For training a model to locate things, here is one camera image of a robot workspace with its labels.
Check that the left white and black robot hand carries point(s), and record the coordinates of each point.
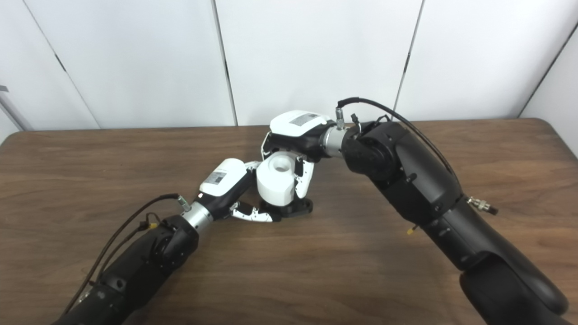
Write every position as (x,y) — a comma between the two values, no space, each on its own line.
(223,178)

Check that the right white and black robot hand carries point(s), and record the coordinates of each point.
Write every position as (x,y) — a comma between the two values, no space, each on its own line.
(298,128)

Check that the round white piece with holes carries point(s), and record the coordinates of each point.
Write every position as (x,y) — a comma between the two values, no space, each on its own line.
(273,185)

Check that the black holder part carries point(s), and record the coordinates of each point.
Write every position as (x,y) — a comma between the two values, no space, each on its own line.
(298,208)

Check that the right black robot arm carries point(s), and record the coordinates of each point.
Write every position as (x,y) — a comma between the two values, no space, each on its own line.
(415,180)

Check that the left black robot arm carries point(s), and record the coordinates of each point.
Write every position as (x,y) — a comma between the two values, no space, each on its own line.
(144,262)

